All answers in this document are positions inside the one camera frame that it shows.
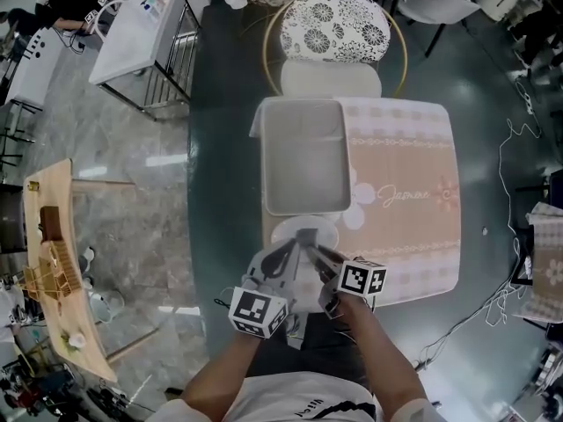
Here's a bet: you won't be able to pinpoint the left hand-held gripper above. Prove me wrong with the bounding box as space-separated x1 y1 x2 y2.
227 238 306 340

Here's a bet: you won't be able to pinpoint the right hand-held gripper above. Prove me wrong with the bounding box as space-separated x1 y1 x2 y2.
306 243 389 321

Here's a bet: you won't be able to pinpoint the white round plate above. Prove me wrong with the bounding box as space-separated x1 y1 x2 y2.
269 215 341 254

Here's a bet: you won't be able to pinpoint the person's left forearm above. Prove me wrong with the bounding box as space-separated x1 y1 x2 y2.
179 332 261 413

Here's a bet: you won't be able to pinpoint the person's right forearm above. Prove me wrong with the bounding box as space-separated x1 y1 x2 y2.
337 295 431 409

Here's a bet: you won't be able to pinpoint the person's dark trousers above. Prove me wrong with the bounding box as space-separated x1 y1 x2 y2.
245 309 369 387

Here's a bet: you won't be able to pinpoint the grey rectangular tray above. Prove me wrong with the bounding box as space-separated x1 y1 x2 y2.
260 98 354 217

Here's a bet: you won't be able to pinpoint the pink patterned tablecloth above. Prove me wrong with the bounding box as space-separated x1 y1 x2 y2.
249 95 463 315

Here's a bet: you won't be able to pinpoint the person's white shirt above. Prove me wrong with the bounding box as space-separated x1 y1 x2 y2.
157 370 446 422

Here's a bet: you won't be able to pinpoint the clear water bottle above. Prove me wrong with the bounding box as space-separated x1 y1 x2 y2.
86 289 125 325

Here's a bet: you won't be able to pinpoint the chequered floral tablecloth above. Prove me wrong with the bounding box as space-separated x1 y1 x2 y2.
511 201 563 325

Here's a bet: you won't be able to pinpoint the light wooden organizer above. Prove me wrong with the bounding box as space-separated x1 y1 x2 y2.
20 239 84 302

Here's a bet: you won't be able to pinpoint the light wooden desk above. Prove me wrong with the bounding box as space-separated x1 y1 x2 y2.
22 157 120 384

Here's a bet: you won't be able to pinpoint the brown wooden box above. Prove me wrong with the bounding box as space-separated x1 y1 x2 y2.
38 205 63 242

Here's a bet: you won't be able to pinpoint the white metal-legged table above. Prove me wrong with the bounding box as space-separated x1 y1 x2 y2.
88 0 202 123

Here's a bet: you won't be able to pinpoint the grey plastic chair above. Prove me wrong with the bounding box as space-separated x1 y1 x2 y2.
385 0 481 60

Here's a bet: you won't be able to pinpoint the white cabinet with black dots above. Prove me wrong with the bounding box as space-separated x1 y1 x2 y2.
4 25 68 110

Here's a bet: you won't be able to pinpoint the white floor cable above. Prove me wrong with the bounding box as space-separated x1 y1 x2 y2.
413 76 545 368

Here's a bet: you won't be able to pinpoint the gold frame floral chair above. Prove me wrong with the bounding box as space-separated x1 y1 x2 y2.
261 0 409 101

